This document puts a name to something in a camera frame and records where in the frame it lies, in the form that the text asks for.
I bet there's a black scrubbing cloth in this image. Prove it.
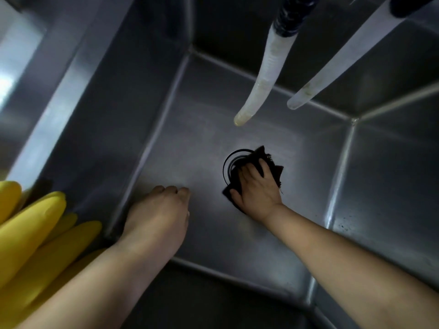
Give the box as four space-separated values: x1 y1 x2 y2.
222 145 285 214

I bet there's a person's right forearm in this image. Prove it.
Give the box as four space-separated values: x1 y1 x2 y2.
262 203 439 329

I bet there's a stainless steel sink basin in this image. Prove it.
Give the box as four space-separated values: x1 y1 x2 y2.
0 0 439 329

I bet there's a person's left forearm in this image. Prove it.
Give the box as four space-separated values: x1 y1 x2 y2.
16 236 182 329

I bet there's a white ribbed hose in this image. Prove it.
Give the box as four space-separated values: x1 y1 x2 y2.
233 23 298 127

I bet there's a person's right hand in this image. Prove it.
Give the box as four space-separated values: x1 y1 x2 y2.
229 158 284 222

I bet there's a dark blue hose wrap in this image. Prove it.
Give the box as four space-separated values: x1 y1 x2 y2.
272 0 319 37

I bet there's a white smooth hose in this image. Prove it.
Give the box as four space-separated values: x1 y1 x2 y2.
286 0 406 111

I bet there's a yellow rubber glove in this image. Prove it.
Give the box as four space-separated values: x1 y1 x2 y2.
0 181 79 289
0 220 107 329

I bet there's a black sink drain ring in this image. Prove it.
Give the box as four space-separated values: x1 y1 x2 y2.
223 149 255 185

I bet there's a person's left hand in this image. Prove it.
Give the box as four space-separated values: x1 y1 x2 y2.
117 185 191 257

